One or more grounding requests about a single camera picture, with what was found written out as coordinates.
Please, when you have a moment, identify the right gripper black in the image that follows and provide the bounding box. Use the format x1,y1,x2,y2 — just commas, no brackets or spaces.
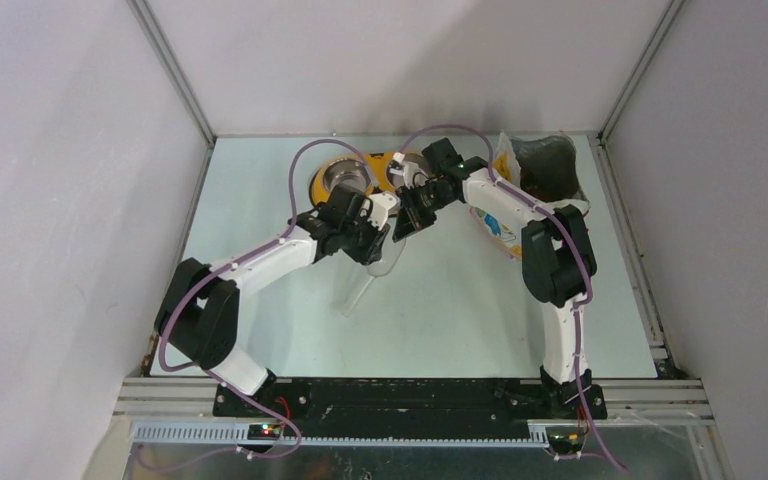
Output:
393,182,457,243

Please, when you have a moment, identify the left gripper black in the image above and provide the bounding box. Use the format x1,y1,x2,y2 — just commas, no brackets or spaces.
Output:
340,208,390,267

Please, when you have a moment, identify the clear plastic scoop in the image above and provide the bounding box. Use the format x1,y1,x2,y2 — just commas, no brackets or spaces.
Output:
333,237,407,317

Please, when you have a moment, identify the colourful pet food bag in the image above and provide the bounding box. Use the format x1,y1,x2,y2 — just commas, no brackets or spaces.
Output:
465,132,591,261

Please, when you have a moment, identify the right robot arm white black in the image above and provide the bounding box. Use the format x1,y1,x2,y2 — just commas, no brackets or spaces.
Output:
388,134,598,422

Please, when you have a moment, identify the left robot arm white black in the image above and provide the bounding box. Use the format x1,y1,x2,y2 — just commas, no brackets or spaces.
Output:
155,186,400,417

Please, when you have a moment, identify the yellow double pet bowl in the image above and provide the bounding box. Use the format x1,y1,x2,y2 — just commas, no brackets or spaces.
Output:
308,152,407,211

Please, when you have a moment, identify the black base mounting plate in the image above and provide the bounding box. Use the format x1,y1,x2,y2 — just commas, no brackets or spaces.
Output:
212,373,608,436

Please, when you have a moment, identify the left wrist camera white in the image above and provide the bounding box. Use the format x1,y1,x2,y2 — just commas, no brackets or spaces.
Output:
360,191,401,230

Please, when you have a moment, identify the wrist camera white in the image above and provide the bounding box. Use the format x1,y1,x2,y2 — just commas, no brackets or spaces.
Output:
360,191,401,230
386,152,417,190

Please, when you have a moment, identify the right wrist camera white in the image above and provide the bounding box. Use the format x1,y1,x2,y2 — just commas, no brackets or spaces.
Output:
386,152,417,190

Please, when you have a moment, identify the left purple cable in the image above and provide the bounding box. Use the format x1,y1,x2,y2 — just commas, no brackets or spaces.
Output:
133,137,392,473

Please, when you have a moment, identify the grey slotted cable duct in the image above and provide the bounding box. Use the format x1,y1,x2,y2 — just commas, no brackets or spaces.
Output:
131,421,549,448

